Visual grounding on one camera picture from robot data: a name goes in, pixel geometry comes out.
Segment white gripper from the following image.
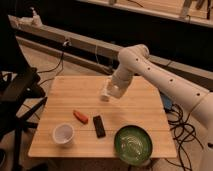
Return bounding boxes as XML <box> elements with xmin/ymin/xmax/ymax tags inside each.
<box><xmin>106</xmin><ymin>76</ymin><xmax>127</xmax><ymax>98</ymax></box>

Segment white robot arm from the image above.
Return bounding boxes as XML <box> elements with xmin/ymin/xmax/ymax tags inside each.
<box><xmin>107</xmin><ymin>44</ymin><xmax>213</xmax><ymax>148</ymax></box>

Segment white ceramic cup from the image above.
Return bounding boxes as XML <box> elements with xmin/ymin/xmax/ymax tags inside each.
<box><xmin>52</xmin><ymin>123</ymin><xmax>74</xmax><ymax>146</ymax></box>

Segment blue box under table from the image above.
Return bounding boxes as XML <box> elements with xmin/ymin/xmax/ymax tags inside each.
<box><xmin>160</xmin><ymin>94</ymin><xmax>172</xmax><ymax>110</ymax></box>

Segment orange carrot toy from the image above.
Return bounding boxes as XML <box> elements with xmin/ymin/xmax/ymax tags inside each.
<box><xmin>73</xmin><ymin>110</ymin><xmax>88</xmax><ymax>124</ymax></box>

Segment dark brown rectangular block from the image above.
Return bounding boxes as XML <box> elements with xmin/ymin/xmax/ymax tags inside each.
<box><xmin>93</xmin><ymin>116</ymin><xmax>106</xmax><ymax>138</ymax></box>

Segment wooden table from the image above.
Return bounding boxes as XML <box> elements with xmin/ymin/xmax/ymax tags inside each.
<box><xmin>28</xmin><ymin>76</ymin><xmax>177</xmax><ymax>158</ymax></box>

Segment green glass bowl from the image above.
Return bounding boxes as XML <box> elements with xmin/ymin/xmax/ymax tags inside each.
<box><xmin>114</xmin><ymin>125</ymin><xmax>153</xmax><ymax>166</ymax></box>

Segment black chair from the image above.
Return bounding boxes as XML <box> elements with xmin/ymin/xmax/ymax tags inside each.
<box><xmin>0</xmin><ymin>11</ymin><xmax>47</xmax><ymax>171</ymax></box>

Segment long metal rail beam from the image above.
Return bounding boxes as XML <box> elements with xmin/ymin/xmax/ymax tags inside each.
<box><xmin>9</xmin><ymin>16</ymin><xmax>213</xmax><ymax>91</ymax></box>

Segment black floor cables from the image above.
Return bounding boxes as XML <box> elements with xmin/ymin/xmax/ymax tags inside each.
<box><xmin>164</xmin><ymin>103</ymin><xmax>208</xmax><ymax>171</ymax></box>

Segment white clamp on rail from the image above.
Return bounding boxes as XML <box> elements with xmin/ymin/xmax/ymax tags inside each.
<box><xmin>19</xmin><ymin>7</ymin><xmax>43</xmax><ymax>27</ymax></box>

